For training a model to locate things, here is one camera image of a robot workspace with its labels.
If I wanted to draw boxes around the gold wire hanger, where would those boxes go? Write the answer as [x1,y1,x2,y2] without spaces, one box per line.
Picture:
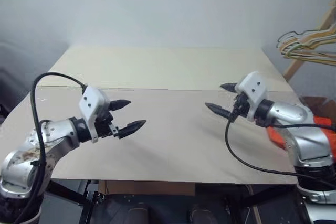
[278,23,336,61]

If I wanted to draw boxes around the dark green wire hanger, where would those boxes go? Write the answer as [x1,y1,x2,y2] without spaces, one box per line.
[275,29,336,51]

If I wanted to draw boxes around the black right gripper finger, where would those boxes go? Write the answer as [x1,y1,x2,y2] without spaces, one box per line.
[219,82,239,94]
[204,102,236,123]

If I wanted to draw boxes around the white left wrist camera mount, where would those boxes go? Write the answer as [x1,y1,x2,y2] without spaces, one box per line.
[78,86,110,144]

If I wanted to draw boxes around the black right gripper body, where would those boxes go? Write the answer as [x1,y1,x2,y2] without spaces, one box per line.
[232,93,250,120]

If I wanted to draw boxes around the orange shorts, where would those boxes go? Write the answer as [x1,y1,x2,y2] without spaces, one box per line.
[266,115,336,149]

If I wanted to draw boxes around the brown cardboard box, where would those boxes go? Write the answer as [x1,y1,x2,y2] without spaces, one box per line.
[299,94,336,120]

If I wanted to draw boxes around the dark rounded shape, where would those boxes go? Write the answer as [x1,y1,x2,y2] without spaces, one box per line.
[125,205,154,224]
[187,204,214,224]

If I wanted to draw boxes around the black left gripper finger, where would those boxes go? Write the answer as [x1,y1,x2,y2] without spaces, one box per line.
[109,99,132,113]
[117,119,148,140]

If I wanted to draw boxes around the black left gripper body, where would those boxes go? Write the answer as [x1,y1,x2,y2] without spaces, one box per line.
[94,111,121,140]

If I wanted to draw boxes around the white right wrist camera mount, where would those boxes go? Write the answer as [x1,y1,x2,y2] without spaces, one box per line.
[235,71,267,123]

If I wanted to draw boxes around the black metal table frame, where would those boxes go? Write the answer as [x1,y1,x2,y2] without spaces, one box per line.
[44,178,300,224]

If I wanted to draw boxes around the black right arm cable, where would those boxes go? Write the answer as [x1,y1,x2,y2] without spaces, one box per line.
[224,111,336,184]

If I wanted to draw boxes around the bundle of wire hangers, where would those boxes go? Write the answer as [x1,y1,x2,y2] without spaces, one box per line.
[280,24,336,66]

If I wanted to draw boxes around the brown panel under table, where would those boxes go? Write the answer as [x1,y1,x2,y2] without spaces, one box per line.
[99,180,196,196]

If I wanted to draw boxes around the wooden clothes rack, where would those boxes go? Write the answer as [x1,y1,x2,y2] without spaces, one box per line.
[282,0,336,81]

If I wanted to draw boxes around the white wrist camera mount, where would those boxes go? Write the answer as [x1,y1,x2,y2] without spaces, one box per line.
[235,71,267,123]
[78,86,110,144]

